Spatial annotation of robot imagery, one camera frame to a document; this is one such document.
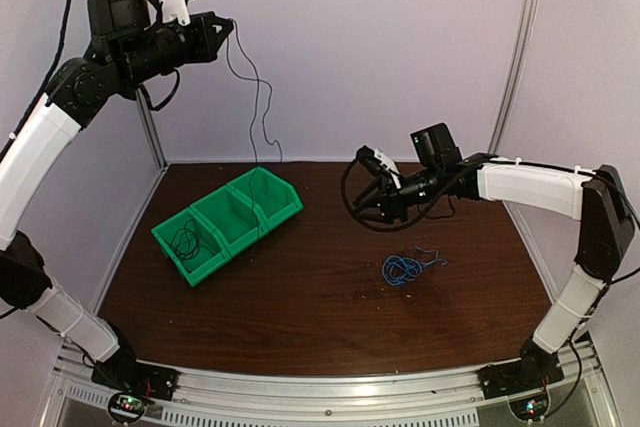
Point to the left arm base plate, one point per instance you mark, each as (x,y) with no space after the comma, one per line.
(138,378)

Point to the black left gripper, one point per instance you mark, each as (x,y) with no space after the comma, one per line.
(207,44)

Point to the left aluminium frame post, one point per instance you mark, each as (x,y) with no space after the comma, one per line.
(151,133)

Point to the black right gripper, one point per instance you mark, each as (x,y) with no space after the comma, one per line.
(391,201)

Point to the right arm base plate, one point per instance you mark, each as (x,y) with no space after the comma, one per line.
(511,378)

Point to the right green plastic bin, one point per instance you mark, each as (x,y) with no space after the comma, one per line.
(274,197)

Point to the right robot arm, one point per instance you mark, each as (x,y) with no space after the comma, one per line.
(572,216)

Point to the left green plastic bin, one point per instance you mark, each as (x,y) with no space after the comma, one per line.
(195,250)

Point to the green plastic bin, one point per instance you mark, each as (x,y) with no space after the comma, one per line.
(233,217)
(274,197)
(195,250)

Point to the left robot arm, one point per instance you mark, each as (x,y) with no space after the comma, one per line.
(132,41)

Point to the right circuit board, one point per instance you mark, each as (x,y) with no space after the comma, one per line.
(530,408)

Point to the middle green plastic bin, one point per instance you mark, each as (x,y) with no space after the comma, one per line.
(233,217)

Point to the right aluminium frame post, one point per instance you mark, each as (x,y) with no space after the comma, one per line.
(524,31)

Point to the left circuit board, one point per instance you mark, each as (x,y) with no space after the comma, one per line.
(124,408)

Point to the circuit board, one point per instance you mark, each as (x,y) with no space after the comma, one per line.
(124,408)
(530,408)

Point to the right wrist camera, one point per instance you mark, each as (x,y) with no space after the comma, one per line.
(377,163)

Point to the aluminium frame post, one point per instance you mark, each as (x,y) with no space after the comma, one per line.
(524,31)
(151,133)

